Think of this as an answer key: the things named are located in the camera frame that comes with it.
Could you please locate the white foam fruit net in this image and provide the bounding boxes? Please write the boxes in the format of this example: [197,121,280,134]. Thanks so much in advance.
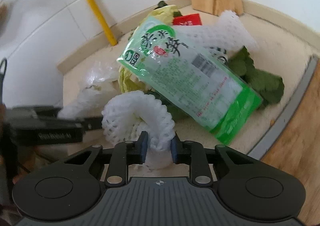
[101,90,175,170]

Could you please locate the clear plastic bag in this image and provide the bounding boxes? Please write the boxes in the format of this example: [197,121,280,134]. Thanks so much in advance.
[57,82,118,120]
[81,61,120,88]

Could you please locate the yellow cabbage leaves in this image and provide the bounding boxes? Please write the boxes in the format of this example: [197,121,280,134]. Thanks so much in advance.
[118,9,174,93]

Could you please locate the green snack wrapper bag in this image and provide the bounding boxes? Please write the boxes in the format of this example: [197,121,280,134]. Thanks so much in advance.
[118,17,262,144]

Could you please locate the large dark green leaves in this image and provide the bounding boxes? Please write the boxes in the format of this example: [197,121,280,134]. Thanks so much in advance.
[145,43,284,126]

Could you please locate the red drink carton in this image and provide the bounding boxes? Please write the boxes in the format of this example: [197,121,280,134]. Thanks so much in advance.
[172,13,202,26]

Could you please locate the wooden cutting board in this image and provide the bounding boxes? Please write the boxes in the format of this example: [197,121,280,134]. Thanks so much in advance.
[248,55,319,225]

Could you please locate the dark green leafy vegetable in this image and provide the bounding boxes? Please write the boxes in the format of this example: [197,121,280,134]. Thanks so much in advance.
[155,0,182,18]

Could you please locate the yellow gas pipe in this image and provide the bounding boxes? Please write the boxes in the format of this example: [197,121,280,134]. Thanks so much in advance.
[86,0,118,46]

